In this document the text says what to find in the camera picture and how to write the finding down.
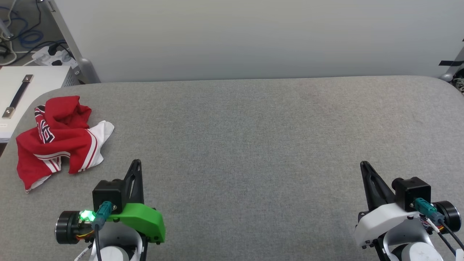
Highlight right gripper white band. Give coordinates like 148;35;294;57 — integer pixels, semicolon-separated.
355;161;461;249

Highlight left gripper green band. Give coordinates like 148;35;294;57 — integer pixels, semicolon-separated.
55;159;166;244

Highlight red white basketball jersey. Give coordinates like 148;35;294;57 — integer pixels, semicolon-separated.
16;95;115;193

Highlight white device box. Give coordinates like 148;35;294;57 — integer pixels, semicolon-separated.
0;65;81;142

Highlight white power strip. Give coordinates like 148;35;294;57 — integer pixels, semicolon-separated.
32;45;78;69

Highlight left black cable teal connector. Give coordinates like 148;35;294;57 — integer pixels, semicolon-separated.
91;201;113;261

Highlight black cable teal connector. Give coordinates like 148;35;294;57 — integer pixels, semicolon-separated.
413;198;464;250
91;201;113;261

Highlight right black cable teal connector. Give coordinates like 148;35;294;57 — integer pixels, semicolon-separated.
413;198;464;250

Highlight left thin black cable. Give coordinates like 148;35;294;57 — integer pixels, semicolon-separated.
74;232;95;261

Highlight thin black cable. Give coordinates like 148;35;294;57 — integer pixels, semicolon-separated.
74;232;95;261
420;216;458;256

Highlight right thin black cable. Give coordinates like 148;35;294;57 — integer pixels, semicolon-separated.
420;216;458;256

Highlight grey metal frame leg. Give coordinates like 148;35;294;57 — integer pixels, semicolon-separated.
47;0;101;84
440;38;464;82

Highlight black white cable bundle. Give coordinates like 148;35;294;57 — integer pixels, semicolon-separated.
451;67;464;95

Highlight blue cable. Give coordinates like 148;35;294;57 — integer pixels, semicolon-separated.
0;7;45;49

